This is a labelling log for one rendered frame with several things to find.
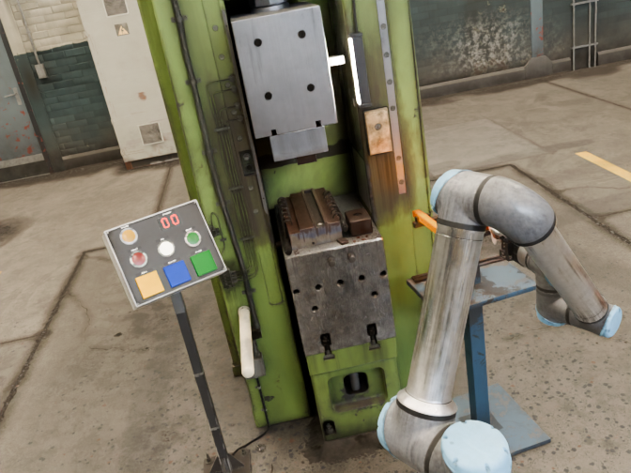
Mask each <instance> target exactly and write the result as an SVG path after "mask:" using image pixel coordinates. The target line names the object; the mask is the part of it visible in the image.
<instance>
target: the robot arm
mask: <svg viewBox="0 0 631 473"><path fill-rule="evenodd" d="M430 204H431V206H432V209H433V211H434V212H435V213H436V214H438V218H437V230H436V234H435V240H434V245H433V250H432V255H431V260H430V265H429V270H428V275H427V280H426V286H425V290H424V295H423V305H422V309H421V315H420V320H419V325H418V330H417V335H416V340H415V345H414V350H413V355H412V361H411V365H410V370H409V376H408V384H407V386H406V387H405V388H404V389H401V390H399V391H398V393H397V395H396V396H394V397H392V398H391V401H390V402H389V403H386V404H385V405H384V407H383V409H382V411H381V413H380V415H379V418H378V422H377V426H378V428H377V436H378V439H379V442H380V443H381V445H382V446H383V447H384V448H385V449H386V450H387V451H388V452H389V453H390V454H391V455H392V456H393V457H395V458H397V459H399V460H400V461H402V462H403V463H405V464H406V465H408V466H410V467H411V468H412V469H414V470H415V471H417V472H418V473H512V458H511V454H510V451H509V447H508V443H507V441H506V439H505V438H504V436H503V435H502V434H501V432H500V431H499V430H497V429H494V428H493V426H491V425H489V424H487V423H484V422H481V421H478V420H466V421H465V422H461V421H459V422H455V417H456V411H457V405H456V404H455V402H454V400H453V399H452V393H453V388H454V380H455V375H456V370H457V365H458V361H459V356H460V351H461V346H462V342H463V337H464V332H465V327H466V323H467V318H468V313H469V305H470V300H471V295H472V290H473V285H474V281H475V276H476V271H477V267H478V262H479V257H480V252H481V248H482V243H483V238H484V233H485V231H486V227H489V231H490V233H491V236H492V241H493V243H494V244H495V245H496V244H497V242H498V241H501V249H500V256H501V257H502V258H504V259H505V260H506V261H508V262H509V261H515V262H517V263H518V264H520V265H521V266H523V267H526V268H527V269H529V270H530V271H531V272H533V273H534V274H535V275H536V305H535V309H536V313H537V317H538V319H539V320H540V321H541V322H543V323H544V324H546V325H549V326H554V327H559V326H563V325H565V324H567V325H571V326H574V327H576V328H581V329H584V330H587V331H589V332H592V333H594V334H597V335H599V336H600V337H601V336H603V337H606V338H609V337H612V336H613V335H614V334H615V332H616V331H617V329H618V327H619V325H620V323H621V320H622V310H621V308H620V307H617V306H616V305H611V304H608V302H607V301H606V299H605V298H604V297H603V296H602V295H601V294H600V292H599V291H598V289H597V288H596V286H595V285H594V283H593V281H592V280H591V278H590V277H589V275H588V274H587V272H586V271H585V269H584V268H583V266H582V265H581V264H580V263H579V261H578V260H577V258H576V256H575V255H574V253H573V252H572V250H571V249H570V247H569V246H568V244H567V243H566V241H565V240H564V238H563V237H562V235H561V233H560V232H559V230H558V229H557V227H556V224H557V217H556V214H555V212H554V210H553V209H552V207H551V206H550V204H549V203H548V202H547V201H546V200H545V199H544V198H543V197H541V196H540V195H539V194H537V193H536V192H535V191H533V190H531V189H530V188H528V187H526V186H524V185H522V184H521V183H519V182H516V181H514V180H513V179H510V178H507V177H504V176H499V175H488V174H483V173H477V172H472V171H471V170H457V169H453V170H450V171H448V172H446V173H444V174H443V175H442V176H441V177H440V178H439V179H438V180H437V182H436V183H435V185H434V187H433V190H432V192H431V196H430ZM502 253H503V254H504V255H505V257H506V258H505V257H503V256H502ZM509 256H512V257H511V259H509Z"/></svg>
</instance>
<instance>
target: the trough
mask: <svg viewBox="0 0 631 473"><path fill-rule="evenodd" d="M304 194H305V197H306V199H307V202H308V205H309V207H310V209H311V212H312V215H313V217H314V220H315V224H316V227H321V226H325V222H324V220H323V217H322V215H321V213H320V210H319V208H318V205H317V203H316V199H315V197H314V195H313V193H312V190H308V191H304ZM319 223H322V224H321V225H318V224H319Z"/></svg>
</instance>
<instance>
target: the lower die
mask: <svg viewBox="0 0 631 473"><path fill-rule="evenodd" d="M308 190H312V193H313V195H314V197H315V200H316V203H317V205H318V208H319V210H320V213H321V215H322V217H323V220H324V222H325V226H321V227H316V223H315V220H314V217H313V215H312V212H311V209H310V207H309V205H308V202H307V199H306V197H305V194H304V191H308ZM324 191H325V189H324V188H319V189H313V188H311V189H306V190H301V192H299V193H294V194H289V195H290V197H286V198H285V199H286V202H287V206H288V210H289V213H290V217H291V220H292V223H293V225H292V226H291V222H290V221H286V222H285V225H286V229H287V232H288V236H289V240H290V244H291V248H292V250H296V249H300V248H305V247H310V246H314V245H318V244H323V243H328V242H332V241H336V240H337V238H340V237H343V236H342V229H341V223H340V221H339V218H338V216H337V214H336V215H335V216H334V219H333V218H332V216H333V214H334V213H336V212H335V210H334V211H333V212H332V214H331V211H332V210H333V209H334V208H333V206H332V207H331V210H329V208H330V206H331V203H330V204H329V206H328V203H326V200H327V198H329V196H328V195H327V196H326V199H324V196H325V195H326V194H327V193H326V192H325V193H324V196H323V195H322V194H323V192H324ZM329 201H330V199H329V200H328V201H327V202H329ZM312 242H314V243H315V244H312Z"/></svg>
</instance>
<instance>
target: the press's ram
mask: <svg viewBox="0 0 631 473"><path fill-rule="evenodd" d="M230 21H231V26H232V30H233V35H234V40H235V44H236V48H237V53H238V58H239V65H240V70H241V75H242V80H243V83H244V88H245V93H246V98H247V101H248V106H249V111H250V116H251V119H252V124H253V129H254V137H255V139H259V138H264V137H269V136H272V133H271V130H276V133H277V135H278V134H283V133H288V132H292V131H297V130H306V129H310V128H315V127H316V121H318V122H319V124H320V125H321V126H325V125H329V124H335V123H337V122H338V120H337V114H336V108H335V102H334V95H333V90H332V83H331V72H330V66H336V65H341V64H344V63H345V59H344V56H343V55H342V54H339V55H334V56H329V57H328V54H327V48H326V41H325V36H324V29H323V23H322V17H321V11H320V6H319V5H315V4H312V3H308V2H305V1H302V2H298V3H292V4H289V7H288V8H281V9H276V10H272V11H266V12H260V13H251V11H247V12H242V13H237V14H232V15H230Z"/></svg>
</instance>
